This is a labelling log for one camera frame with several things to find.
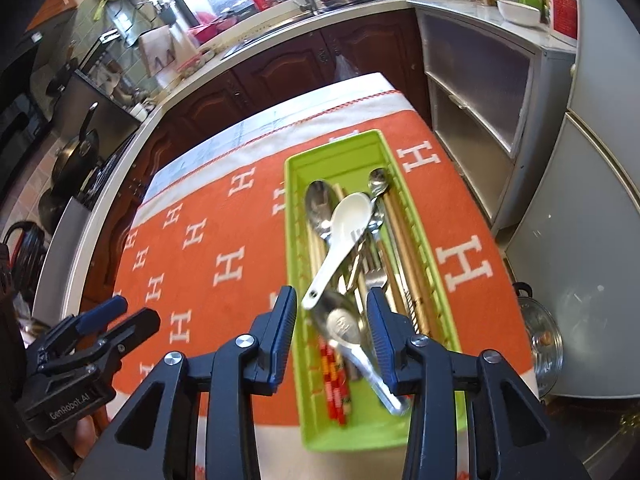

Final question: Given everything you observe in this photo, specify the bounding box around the grey refrigerator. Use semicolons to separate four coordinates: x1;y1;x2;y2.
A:
495;0;640;466

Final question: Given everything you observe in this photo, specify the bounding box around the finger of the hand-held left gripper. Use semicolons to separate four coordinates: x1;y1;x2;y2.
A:
37;308;162;376
25;295;128;356

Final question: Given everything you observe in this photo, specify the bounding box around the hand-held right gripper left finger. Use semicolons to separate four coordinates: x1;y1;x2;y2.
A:
97;285;299;480

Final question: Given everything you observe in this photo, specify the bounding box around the large steel spoon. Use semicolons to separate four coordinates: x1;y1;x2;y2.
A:
304;180;346;251

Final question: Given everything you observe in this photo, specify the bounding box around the black gas stove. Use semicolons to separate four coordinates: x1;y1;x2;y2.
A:
75;130;138;211

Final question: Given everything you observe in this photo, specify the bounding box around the green plastic utensil tray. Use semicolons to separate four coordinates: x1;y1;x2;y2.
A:
283;129;463;453

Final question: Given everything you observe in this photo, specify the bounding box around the black red kitchen appliance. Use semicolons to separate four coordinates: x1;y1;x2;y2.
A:
0;220;48;306

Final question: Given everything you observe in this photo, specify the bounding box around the steel kitchen sink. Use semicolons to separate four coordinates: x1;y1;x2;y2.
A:
220;10;321;61

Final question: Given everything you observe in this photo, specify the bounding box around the person's left hand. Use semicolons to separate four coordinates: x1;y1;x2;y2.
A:
70;412;108;461

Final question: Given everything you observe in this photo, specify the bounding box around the hanging clear plastic bag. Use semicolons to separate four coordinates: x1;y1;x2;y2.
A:
332;55;361;83

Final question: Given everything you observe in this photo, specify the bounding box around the short steel soup spoon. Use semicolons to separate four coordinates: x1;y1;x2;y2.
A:
325;307;410;417

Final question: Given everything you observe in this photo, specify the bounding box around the red rimmed food container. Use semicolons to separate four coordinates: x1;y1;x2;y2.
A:
175;55;211;78

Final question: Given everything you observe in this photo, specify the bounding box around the orange letter print blanket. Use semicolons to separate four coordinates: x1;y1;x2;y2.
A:
97;87;543;480

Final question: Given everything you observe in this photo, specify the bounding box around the pink plastic basin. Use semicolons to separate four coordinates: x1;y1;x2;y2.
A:
192;20;236;46

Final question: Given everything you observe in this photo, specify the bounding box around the red striped bamboo chopstick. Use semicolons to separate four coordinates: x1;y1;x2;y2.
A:
330;360;353;426
317;336;346;411

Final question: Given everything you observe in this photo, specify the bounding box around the white ceramic spoon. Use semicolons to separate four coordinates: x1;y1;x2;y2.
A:
301;192;375;311

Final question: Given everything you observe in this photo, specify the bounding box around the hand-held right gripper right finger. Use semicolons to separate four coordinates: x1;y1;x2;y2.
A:
366;287;591;480

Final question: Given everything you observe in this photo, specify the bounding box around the white ceramic bowl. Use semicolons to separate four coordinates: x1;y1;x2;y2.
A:
496;0;543;28

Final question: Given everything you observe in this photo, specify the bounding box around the steel fork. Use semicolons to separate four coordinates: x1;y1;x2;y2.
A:
357;240;391;293

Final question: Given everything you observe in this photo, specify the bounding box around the small steel spoon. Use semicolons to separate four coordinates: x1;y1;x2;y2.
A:
367;168;393;241

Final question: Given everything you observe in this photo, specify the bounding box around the wooden cutting board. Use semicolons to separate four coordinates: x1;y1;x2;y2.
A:
137;25;198;78

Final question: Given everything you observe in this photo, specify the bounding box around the red canister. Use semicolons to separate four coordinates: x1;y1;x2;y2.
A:
547;0;581;41

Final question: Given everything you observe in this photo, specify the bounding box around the black wok with handle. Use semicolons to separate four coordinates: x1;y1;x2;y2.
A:
52;102;103;196

